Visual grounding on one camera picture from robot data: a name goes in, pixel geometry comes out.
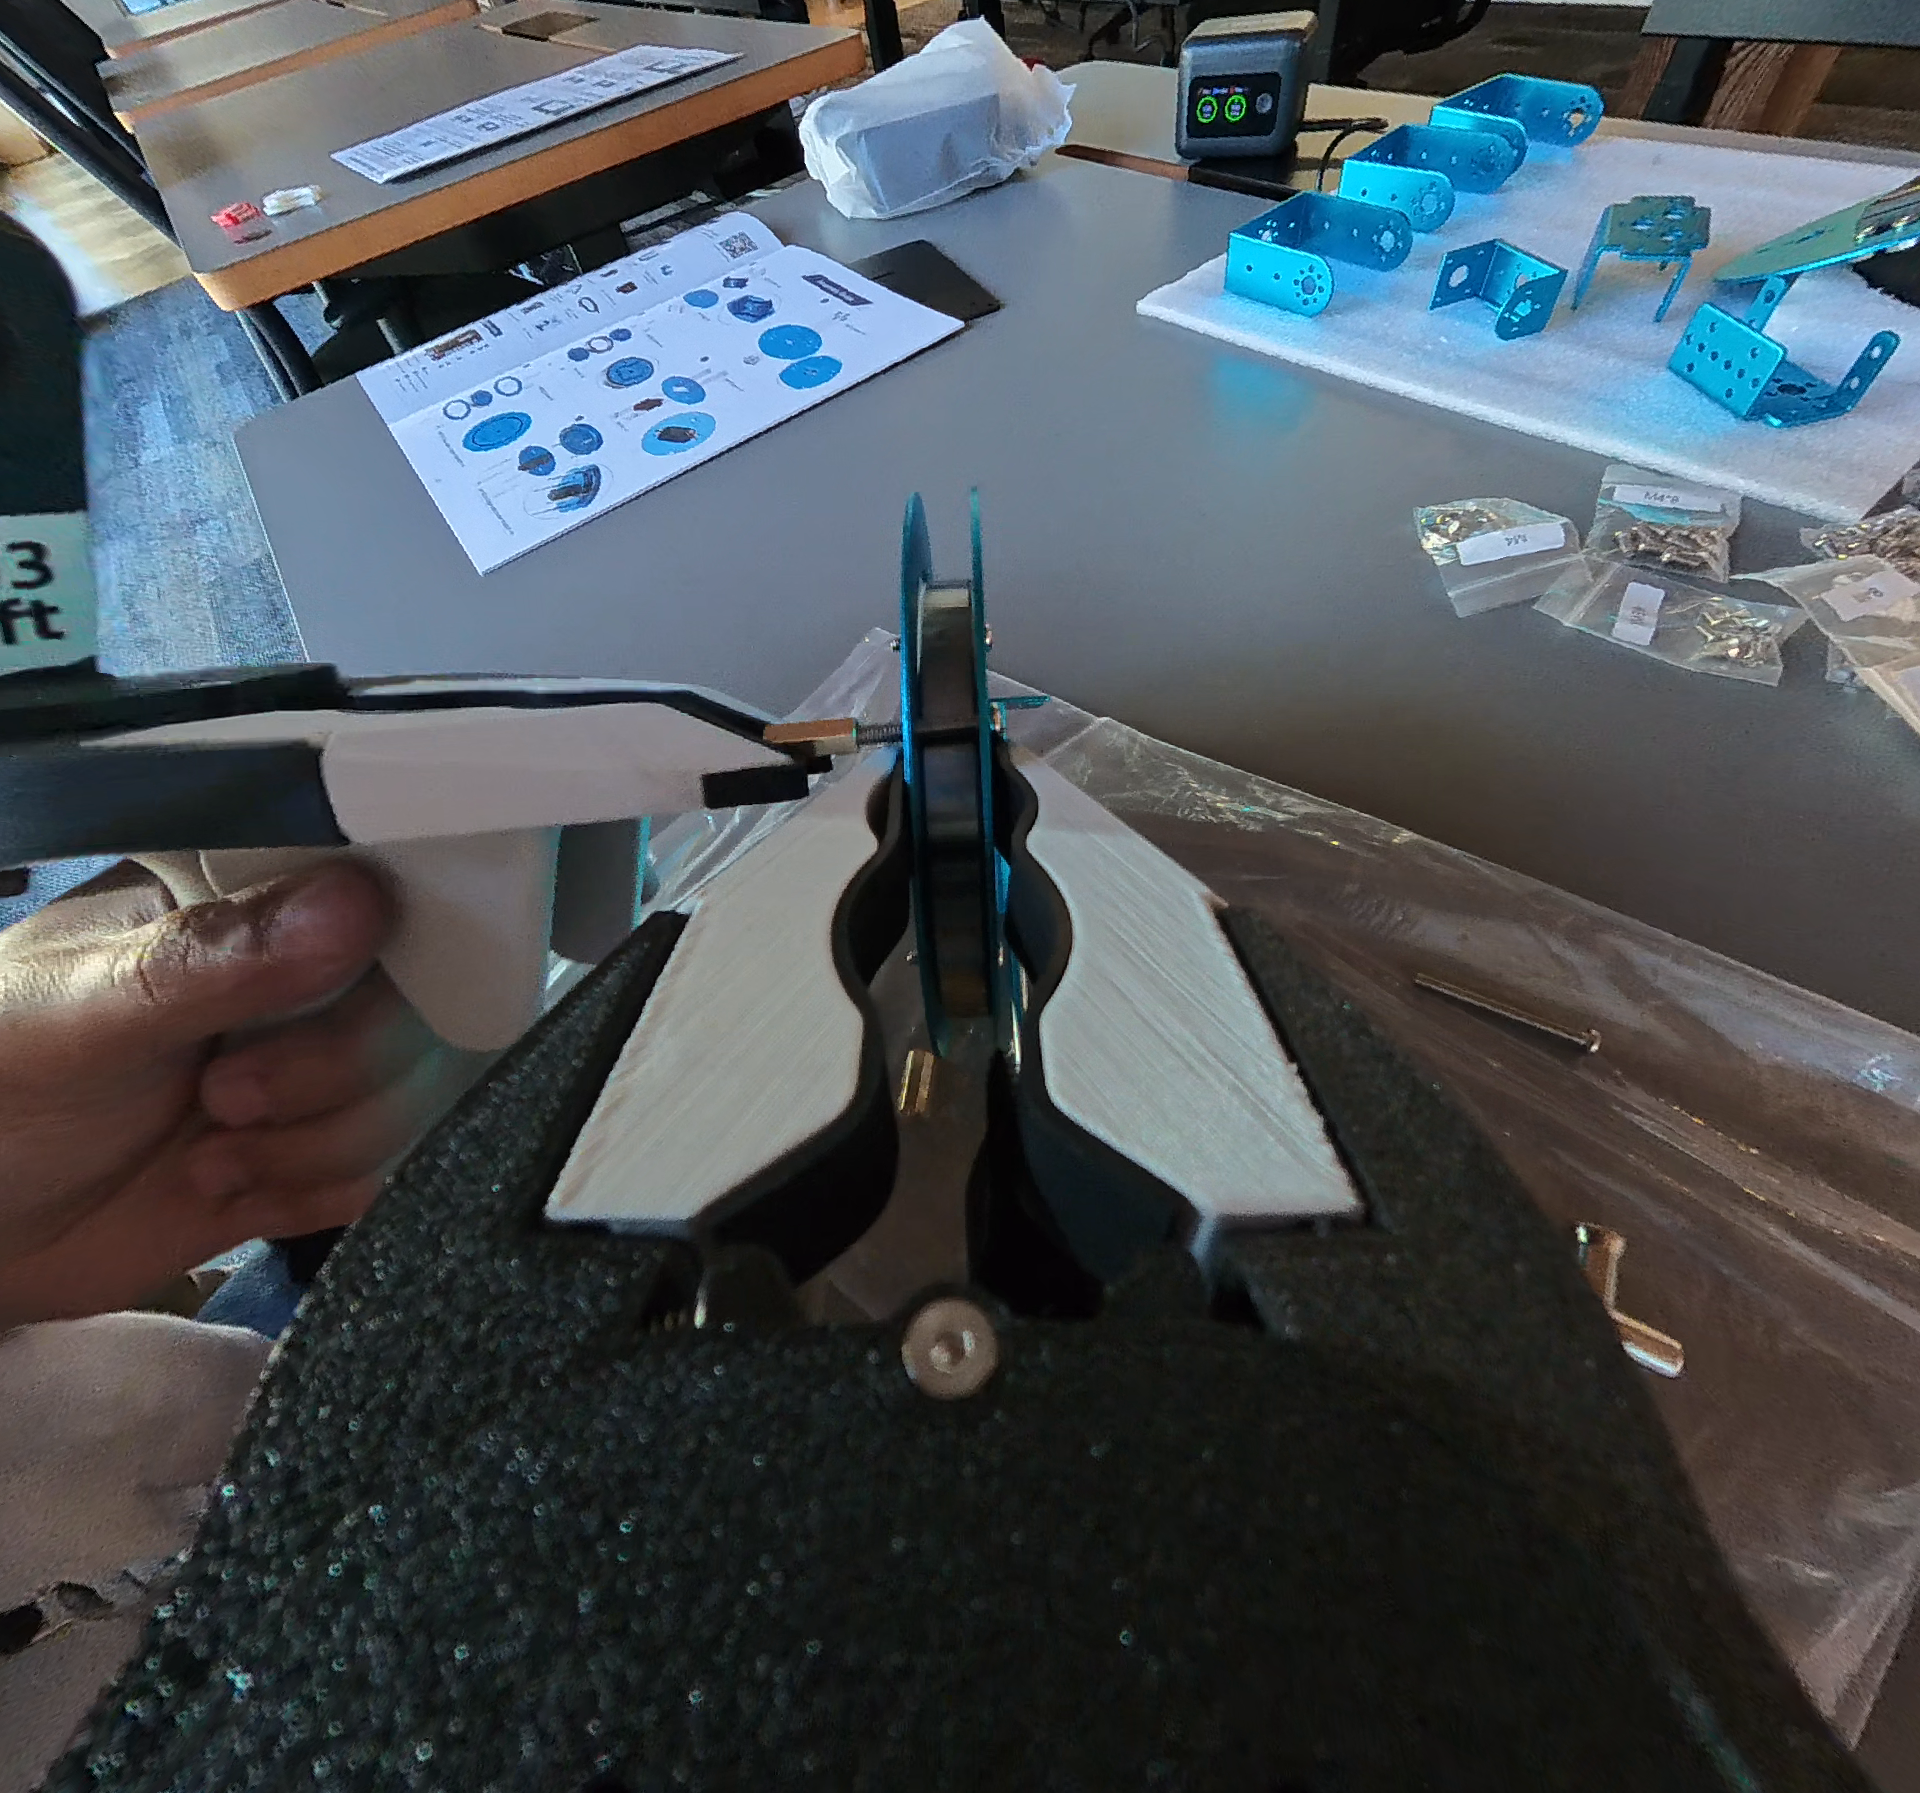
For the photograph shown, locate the blue oval metal plate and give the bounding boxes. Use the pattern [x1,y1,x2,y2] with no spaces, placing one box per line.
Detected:
[1714,173,1920,288]

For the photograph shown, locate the dark device with green display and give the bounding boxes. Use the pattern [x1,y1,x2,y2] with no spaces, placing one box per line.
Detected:
[1175,10,1320,163]

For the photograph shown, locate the white foam sheet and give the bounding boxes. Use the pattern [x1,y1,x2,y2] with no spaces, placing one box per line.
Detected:
[1134,136,1920,523]

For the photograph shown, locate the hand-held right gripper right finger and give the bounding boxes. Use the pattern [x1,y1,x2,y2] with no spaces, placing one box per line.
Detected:
[974,745,1363,1293]

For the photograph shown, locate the person's left hand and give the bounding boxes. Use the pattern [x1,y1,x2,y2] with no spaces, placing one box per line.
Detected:
[0,856,453,1339]

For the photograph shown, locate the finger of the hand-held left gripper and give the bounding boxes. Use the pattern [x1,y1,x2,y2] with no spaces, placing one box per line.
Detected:
[336,672,834,775]
[81,699,807,854]

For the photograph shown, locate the pile of small screw bags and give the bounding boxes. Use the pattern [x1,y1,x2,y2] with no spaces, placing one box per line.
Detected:
[1414,461,1920,738]

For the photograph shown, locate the black flat plate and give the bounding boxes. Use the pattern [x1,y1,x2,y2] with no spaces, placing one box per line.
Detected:
[867,242,1001,325]

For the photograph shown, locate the large clear plastic bag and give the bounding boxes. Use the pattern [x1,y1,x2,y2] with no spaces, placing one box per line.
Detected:
[645,623,1920,1741]

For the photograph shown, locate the teal multi-hole metal bracket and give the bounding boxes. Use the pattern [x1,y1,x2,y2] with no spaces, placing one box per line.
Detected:
[1573,195,1714,323]

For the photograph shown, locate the blue U-shaped servo bracket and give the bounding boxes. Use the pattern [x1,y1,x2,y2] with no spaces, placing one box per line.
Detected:
[1227,192,1415,320]
[1430,74,1606,156]
[1339,122,1529,236]

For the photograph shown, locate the small blue angle bracket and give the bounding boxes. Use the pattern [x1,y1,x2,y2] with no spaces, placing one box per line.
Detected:
[1428,238,1569,351]

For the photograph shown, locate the white wrapped grey bundle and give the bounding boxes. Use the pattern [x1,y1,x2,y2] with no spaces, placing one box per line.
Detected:
[800,15,1077,222]

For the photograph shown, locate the blue round turntable base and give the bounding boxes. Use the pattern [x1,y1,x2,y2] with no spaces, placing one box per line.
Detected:
[897,484,1048,1051]

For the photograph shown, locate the black office chair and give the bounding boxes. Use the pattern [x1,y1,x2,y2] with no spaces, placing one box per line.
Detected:
[0,0,318,401]

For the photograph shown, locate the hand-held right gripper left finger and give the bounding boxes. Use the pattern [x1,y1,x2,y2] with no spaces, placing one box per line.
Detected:
[543,751,902,1285]

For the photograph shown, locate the printed paper sheet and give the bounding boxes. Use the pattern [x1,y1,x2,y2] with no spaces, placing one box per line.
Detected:
[333,47,743,186]

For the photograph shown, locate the wide blue perforated bracket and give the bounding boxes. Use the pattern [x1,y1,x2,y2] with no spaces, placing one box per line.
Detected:
[1665,278,1902,430]

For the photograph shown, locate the long silver bolt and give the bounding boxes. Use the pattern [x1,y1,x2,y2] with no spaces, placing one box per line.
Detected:
[1414,972,1604,1057]

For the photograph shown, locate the open instruction booklet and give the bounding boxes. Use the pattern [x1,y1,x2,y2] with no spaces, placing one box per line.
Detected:
[357,210,967,577]

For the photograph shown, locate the brass cross standoffs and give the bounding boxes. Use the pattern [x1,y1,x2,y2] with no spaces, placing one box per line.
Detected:
[1576,1218,1685,1375]

